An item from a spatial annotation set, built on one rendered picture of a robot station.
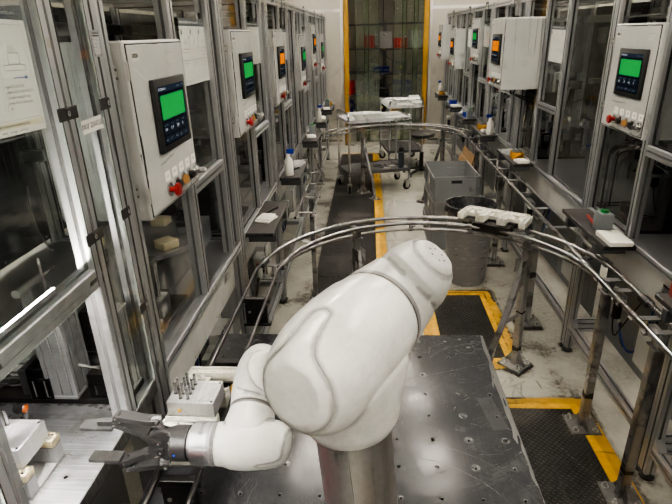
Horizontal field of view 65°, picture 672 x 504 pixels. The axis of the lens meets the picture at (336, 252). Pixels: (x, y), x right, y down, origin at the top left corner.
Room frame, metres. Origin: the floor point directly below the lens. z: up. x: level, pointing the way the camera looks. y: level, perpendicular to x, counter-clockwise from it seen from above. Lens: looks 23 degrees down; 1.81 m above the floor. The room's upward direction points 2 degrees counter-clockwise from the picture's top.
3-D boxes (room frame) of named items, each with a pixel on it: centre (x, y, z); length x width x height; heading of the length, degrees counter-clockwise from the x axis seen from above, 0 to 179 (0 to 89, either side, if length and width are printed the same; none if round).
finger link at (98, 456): (0.89, 0.51, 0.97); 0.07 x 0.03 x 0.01; 86
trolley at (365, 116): (6.45, -0.52, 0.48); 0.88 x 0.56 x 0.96; 104
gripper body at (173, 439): (0.88, 0.37, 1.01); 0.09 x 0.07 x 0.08; 86
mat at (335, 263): (5.52, -0.24, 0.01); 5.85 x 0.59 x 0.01; 176
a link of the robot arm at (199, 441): (0.87, 0.29, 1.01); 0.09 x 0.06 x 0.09; 176
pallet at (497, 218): (2.68, -0.86, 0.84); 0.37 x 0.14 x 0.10; 54
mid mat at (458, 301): (3.01, -0.83, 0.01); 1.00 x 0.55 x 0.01; 176
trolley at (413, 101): (7.69, -1.01, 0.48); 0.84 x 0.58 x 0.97; 4
